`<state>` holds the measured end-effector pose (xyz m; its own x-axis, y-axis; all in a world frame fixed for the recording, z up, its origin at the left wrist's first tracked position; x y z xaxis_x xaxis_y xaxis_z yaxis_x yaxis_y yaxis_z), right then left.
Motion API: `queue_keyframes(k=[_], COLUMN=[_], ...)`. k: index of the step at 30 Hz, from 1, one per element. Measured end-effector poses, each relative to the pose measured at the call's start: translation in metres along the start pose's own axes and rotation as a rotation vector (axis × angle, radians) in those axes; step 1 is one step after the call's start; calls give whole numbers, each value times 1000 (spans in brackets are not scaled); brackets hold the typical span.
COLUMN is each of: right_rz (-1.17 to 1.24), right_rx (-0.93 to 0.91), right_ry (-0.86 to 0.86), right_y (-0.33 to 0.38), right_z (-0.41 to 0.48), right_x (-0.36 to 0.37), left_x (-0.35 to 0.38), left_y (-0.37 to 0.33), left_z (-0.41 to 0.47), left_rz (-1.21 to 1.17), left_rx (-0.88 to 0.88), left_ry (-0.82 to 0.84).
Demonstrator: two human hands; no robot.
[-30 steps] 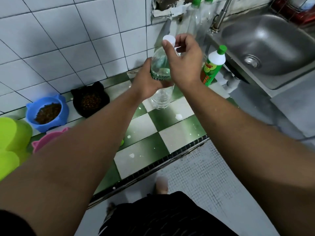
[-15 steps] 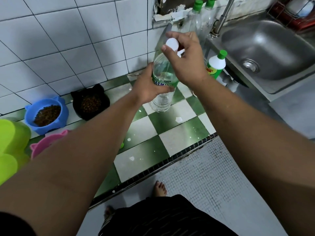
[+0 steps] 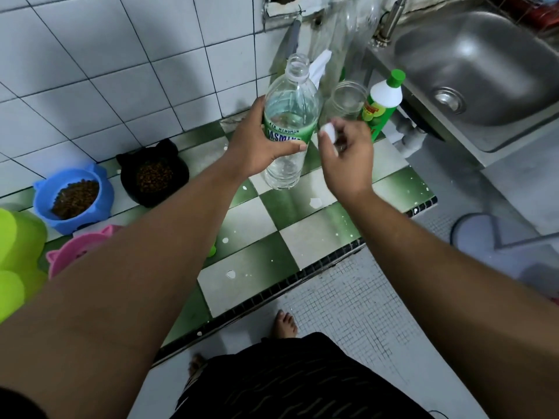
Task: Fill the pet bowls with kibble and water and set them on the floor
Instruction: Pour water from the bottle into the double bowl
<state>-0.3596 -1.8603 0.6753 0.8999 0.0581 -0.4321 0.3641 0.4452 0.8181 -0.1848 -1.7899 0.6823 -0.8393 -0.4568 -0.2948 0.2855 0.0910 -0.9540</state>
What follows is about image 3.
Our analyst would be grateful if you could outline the person's foot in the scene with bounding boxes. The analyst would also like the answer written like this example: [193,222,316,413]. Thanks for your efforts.
[187,353,208,380]
[271,309,299,340]

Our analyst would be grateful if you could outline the person's left foot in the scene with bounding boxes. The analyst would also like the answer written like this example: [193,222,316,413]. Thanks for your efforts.
[187,353,208,380]

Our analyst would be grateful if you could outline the person's right foot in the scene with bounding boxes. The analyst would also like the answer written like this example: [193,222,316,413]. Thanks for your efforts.
[271,309,299,340]

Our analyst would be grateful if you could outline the yellow-green liquid bottle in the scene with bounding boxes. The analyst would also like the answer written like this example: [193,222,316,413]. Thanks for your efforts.
[270,15,306,83]

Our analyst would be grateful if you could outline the white bottle with green cap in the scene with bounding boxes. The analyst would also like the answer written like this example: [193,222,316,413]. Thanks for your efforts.
[360,68,407,143]

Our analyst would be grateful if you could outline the pink cat-ear bowl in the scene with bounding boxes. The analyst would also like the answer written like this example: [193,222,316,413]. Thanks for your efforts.
[45,224,125,280]

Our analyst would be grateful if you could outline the metal wall rack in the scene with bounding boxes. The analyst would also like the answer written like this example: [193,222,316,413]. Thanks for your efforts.
[261,0,327,23]

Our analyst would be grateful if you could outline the white drain pipe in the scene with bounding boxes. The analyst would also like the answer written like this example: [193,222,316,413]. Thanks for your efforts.
[382,112,427,158]

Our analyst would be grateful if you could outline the black shirt sleeve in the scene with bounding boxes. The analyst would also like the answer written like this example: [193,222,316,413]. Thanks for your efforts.
[0,386,49,419]

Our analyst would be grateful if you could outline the yellow-green double pet bowl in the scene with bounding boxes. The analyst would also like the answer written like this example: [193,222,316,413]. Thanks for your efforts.
[0,208,49,324]

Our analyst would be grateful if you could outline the blue cat bowl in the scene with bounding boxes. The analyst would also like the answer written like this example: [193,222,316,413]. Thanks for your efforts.
[33,164,116,236]

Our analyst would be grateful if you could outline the black shorts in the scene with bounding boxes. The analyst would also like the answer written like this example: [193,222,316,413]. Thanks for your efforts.
[170,332,433,419]

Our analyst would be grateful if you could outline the black cat bowl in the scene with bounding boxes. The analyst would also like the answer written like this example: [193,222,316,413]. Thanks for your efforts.
[115,138,191,209]

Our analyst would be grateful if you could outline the clear glass jar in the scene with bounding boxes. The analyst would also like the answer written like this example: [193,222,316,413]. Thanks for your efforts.
[325,80,369,123]

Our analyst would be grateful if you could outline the stainless steel sink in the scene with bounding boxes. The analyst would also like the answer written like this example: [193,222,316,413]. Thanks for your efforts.
[366,0,559,169]

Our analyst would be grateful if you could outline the person's right hand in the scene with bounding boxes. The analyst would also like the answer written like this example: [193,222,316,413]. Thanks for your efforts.
[317,117,376,209]

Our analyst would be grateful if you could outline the person's right forearm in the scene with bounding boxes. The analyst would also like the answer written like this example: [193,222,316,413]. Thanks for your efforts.
[345,189,559,419]

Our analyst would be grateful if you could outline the white trigger spray bottle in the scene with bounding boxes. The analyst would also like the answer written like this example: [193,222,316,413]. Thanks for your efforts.
[307,49,333,90]

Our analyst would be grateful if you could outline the clear plastic water bottle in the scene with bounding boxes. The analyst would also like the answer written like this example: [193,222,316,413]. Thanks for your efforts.
[263,53,324,190]

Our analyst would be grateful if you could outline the person's left forearm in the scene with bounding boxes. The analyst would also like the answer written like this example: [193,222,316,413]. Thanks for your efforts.
[0,161,245,419]

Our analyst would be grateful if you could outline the metal faucet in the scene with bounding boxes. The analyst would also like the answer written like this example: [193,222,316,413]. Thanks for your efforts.
[372,0,410,48]

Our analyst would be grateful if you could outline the tall clear bottle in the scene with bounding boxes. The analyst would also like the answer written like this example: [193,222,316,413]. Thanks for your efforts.
[322,0,381,83]

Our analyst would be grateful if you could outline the person's left hand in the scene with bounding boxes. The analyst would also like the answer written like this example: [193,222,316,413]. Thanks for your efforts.
[224,95,308,183]

